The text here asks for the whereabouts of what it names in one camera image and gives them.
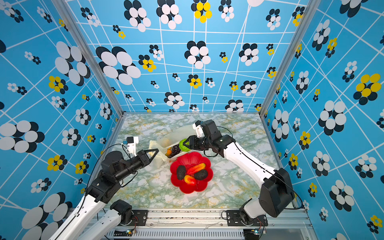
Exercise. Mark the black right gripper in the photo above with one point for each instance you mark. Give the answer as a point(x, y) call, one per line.
point(193, 143)

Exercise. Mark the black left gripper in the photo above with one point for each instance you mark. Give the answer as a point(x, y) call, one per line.
point(142, 156)

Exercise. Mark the yellowish printed plastic bag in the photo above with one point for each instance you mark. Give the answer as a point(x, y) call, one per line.
point(167, 141)

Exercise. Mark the green lime fruit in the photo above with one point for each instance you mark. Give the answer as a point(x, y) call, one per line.
point(182, 147)

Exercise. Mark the orange small fruit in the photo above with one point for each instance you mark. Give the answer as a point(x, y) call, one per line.
point(191, 171)

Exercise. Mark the dark avocado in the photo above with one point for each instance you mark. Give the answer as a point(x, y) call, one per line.
point(181, 172)
point(201, 175)

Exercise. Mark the red yellow mango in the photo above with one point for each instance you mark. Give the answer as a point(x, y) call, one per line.
point(189, 180)

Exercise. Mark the purple grape bunch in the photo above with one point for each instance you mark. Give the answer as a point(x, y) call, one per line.
point(175, 150)

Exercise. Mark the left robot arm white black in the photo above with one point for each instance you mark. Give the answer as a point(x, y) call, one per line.
point(102, 189)

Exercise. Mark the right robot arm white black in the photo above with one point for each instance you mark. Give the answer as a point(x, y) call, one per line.
point(276, 187)

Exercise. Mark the red flower-shaped plate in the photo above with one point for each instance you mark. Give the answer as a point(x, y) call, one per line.
point(189, 160)

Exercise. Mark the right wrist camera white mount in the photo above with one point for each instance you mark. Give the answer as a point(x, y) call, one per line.
point(201, 129)

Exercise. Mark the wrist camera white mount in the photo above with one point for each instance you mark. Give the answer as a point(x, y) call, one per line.
point(201, 129)
point(130, 146)

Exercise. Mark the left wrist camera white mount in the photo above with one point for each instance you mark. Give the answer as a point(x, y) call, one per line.
point(130, 146)

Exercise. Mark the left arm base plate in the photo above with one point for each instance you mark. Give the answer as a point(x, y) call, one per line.
point(139, 218)

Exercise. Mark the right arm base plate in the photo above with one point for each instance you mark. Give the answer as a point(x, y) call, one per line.
point(234, 219)

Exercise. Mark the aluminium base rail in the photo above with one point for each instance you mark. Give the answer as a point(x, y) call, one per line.
point(189, 224)

